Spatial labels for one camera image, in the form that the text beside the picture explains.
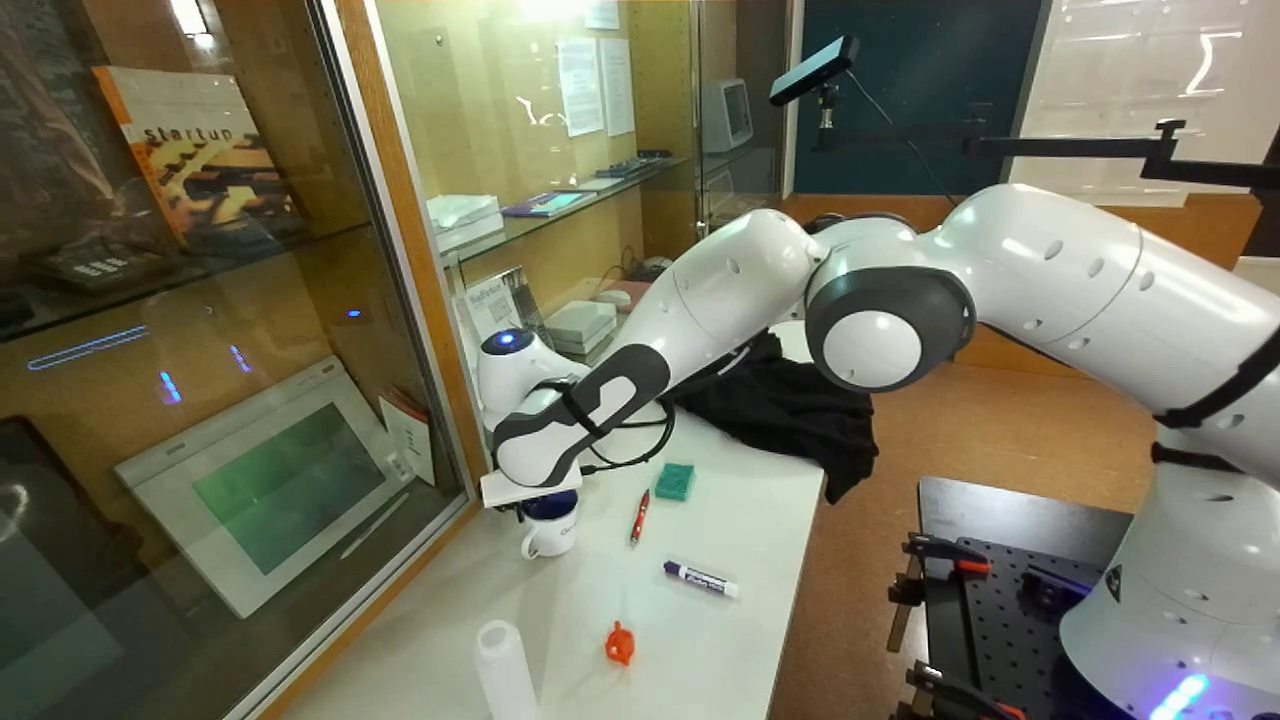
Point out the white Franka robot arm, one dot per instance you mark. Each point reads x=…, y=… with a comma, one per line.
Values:
x=1042, y=295

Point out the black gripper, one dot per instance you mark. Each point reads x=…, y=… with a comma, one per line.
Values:
x=548, y=502

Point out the white stack of boxes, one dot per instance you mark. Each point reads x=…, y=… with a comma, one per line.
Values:
x=464, y=218

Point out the black orange clamp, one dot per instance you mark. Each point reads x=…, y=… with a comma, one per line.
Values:
x=940, y=693
x=939, y=561

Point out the orange bottle cap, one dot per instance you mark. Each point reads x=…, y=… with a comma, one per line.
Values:
x=618, y=646

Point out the black camera on stand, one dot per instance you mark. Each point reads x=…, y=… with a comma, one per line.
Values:
x=809, y=68

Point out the red pen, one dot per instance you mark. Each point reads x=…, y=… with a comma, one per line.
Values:
x=641, y=513

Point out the orange patterned book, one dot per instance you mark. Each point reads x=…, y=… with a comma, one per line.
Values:
x=203, y=150

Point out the green sponge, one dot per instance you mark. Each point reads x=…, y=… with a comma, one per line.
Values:
x=674, y=480

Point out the clear plastic bottle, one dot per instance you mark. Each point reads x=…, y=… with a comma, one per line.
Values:
x=506, y=672

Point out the grey small monitor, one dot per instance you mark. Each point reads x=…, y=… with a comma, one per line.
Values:
x=724, y=113

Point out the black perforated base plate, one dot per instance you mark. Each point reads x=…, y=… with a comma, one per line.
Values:
x=1012, y=584

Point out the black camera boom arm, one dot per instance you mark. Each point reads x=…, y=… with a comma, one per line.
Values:
x=1135, y=152

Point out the black cloth bag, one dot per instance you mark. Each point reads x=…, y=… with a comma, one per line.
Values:
x=787, y=405

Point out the white marker with blue cap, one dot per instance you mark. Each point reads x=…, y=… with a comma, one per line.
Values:
x=701, y=576

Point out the white cup with blue inside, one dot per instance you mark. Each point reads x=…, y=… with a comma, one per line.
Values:
x=548, y=534

